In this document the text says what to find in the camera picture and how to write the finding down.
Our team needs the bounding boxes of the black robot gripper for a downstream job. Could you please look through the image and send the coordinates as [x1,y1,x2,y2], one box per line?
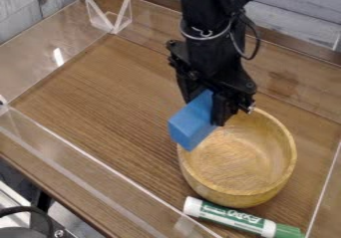
[167,19,258,126]

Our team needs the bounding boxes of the blue foam block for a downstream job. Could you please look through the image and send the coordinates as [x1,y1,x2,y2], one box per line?
[169,91,216,151]

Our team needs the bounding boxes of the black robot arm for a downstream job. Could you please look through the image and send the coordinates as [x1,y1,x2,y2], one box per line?
[167,0,257,126]

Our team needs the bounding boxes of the brown wooden bowl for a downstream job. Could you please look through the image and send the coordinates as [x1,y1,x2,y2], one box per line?
[177,109,298,208]

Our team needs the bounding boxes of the green white dry-erase marker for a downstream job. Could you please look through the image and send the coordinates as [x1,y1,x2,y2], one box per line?
[182,196,305,238]

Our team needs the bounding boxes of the clear acrylic tray walls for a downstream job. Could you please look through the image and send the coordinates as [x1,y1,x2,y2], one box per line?
[0,0,341,238]

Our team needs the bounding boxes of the black metal bracket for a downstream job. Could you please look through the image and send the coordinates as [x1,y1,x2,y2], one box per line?
[30,214,78,238]

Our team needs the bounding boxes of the black cable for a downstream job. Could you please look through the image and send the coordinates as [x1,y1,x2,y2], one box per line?
[0,205,55,238]

